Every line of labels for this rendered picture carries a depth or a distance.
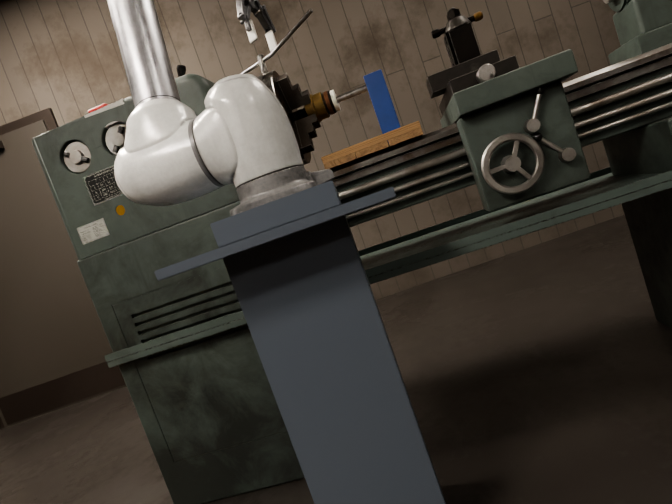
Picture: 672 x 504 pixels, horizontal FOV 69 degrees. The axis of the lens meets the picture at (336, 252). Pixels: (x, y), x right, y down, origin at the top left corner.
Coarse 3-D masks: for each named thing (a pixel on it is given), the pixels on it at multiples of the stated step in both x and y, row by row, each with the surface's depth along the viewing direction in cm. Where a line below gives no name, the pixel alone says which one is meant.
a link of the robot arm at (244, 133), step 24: (216, 96) 97; (240, 96) 96; (264, 96) 98; (216, 120) 97; (240, 120) 96; (264, 120) 96; (288, 120) 102; (216, 144) 97; (240, 144) 96; (264, 144) 96; (288, 144) 99; (216, 168) 99; (240, 168) 98; (264, 168) 97
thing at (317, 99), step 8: (312, 96) 157; (320, 96) 155; (328, 96) 155; (312, 104) 155; (320, 104) 155; (328, 104) 155; (312, 112) 157; (320, 112) 156; (328, 112) 157; (336, 112) 159; (320, 120) 159
